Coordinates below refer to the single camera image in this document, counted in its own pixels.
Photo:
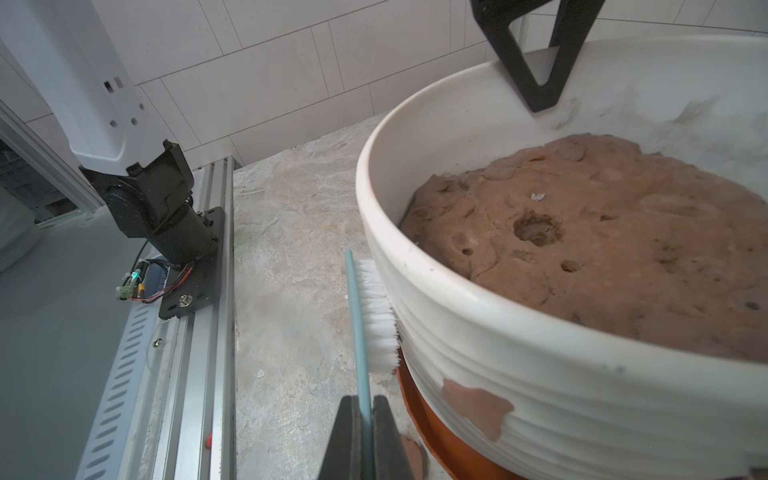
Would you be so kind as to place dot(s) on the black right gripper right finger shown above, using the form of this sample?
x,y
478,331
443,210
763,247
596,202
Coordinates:
x,y
389,455

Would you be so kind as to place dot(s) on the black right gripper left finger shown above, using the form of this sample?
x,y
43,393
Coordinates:
x,y
343,454

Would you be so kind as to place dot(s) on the teal scrubbing brush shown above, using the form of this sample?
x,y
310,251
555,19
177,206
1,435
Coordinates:
x,y
375,340

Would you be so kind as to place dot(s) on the white ceramic pot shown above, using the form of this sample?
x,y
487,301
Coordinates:
x,y
582,293

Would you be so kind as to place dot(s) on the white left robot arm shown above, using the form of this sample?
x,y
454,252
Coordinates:
x,y
143,177

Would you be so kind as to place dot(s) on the terracotta saucer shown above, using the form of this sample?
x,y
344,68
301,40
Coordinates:
x,y
456,457

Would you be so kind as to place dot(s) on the left green circuit board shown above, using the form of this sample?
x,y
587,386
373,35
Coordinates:
x,y
134,284

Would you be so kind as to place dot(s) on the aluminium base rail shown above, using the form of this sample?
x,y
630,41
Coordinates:
x,y
168,407

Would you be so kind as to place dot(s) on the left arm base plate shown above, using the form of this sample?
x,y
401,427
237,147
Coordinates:
x,y
195,264

